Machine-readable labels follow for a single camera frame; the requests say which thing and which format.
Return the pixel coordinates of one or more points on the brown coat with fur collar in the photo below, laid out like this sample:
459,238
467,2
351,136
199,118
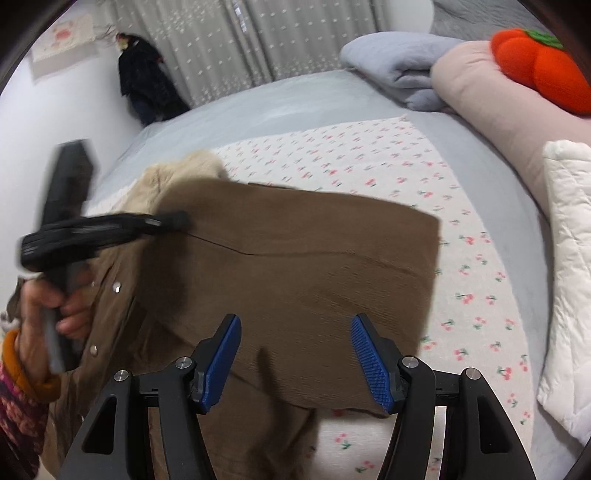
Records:
295,266

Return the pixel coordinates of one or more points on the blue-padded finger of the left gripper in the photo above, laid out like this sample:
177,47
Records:
169,222

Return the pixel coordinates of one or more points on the grey dotted curtain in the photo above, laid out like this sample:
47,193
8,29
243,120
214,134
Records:
212,49

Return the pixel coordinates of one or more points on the pink pillow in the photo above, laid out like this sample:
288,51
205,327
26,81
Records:
517,120

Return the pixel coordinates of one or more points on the grey quilted headboard pillow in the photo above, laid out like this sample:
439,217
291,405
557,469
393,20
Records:
481,19

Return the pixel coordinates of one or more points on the white quilted jacket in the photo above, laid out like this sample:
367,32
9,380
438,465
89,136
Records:
564,390

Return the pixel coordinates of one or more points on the light grey bed cover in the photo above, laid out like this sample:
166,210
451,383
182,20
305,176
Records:
295,106

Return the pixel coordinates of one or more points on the orange pumpkin plush cushion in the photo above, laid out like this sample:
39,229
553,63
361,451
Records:
540,62

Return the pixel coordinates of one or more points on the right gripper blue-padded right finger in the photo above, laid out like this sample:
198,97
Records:
480,441

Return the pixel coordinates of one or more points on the cherry print white bed sheet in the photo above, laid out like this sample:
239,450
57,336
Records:
296,234

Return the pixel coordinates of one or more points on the dark hanging clothes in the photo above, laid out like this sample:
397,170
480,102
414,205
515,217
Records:
143,82

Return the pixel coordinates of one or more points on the wall hanging cloth picture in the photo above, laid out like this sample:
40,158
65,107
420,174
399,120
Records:
66,39

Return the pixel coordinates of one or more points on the person's left hand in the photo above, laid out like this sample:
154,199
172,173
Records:
54,324

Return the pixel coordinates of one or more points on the folded lavender grey blanket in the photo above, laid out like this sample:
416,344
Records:
400,63

